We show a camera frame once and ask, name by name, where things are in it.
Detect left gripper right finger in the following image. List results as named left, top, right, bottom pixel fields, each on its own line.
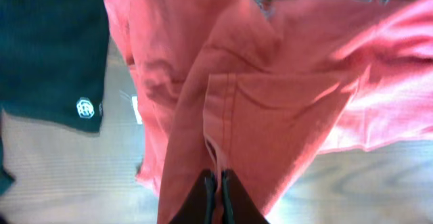
left=222, top=169, right=269, bottom=224

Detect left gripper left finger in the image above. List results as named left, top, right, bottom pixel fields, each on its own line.
left=169, top=169, right=217, bottom=224

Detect red t-shirt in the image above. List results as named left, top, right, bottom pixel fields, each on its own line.
left=104, top=0, right=432, bottom=223

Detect black t-shirt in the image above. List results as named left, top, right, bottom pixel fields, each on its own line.
left=0, top=0, right=111, bottom=196

